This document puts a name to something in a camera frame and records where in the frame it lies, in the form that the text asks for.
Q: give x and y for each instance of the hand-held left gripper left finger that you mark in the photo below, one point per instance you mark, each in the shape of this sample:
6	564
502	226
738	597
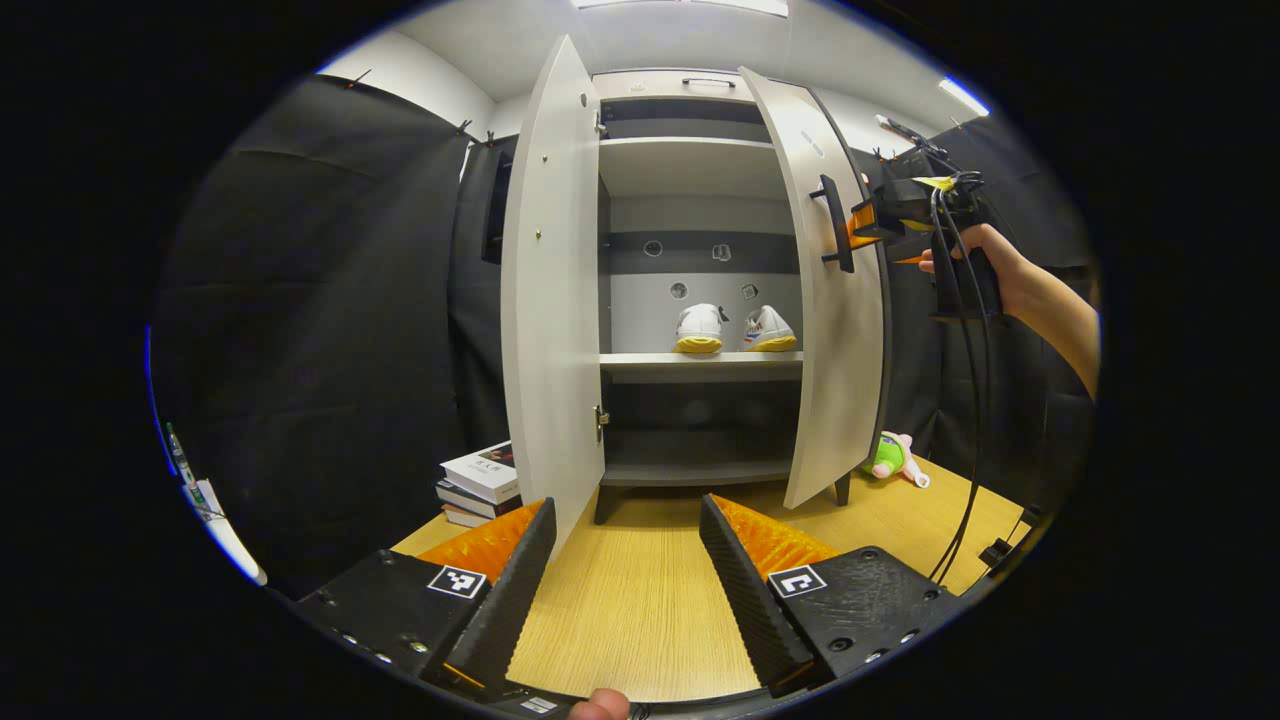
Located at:
520	590

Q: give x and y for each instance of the white shoe cabinet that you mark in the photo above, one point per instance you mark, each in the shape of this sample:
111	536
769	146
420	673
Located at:
690	165

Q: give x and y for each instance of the white canvas shoe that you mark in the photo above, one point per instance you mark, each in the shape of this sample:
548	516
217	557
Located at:
700	330
770	330

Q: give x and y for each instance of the white shoe cabinet door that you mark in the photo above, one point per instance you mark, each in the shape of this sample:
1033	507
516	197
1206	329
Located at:
835	360
550	320

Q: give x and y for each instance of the brown cover book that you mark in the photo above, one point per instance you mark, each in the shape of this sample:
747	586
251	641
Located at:
462	517

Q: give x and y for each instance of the ceiling light panel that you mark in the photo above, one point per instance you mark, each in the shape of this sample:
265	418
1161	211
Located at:
963	96

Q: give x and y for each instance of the dark cover book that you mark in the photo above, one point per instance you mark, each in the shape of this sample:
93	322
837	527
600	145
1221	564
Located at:
465	497

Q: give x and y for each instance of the white cover book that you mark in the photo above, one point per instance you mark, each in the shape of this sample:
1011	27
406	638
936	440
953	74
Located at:
485	468

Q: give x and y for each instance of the green and pink plush toy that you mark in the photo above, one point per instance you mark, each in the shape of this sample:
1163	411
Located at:
890	458

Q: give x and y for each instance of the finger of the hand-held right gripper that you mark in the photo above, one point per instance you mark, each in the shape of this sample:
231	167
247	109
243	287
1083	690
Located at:
910	259
862	225

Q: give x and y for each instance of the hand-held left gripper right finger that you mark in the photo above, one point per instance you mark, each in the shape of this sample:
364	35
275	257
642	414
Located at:
745	590

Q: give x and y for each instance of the white cabinet drawer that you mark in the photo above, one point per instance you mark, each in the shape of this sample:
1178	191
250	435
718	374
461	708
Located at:
660	84

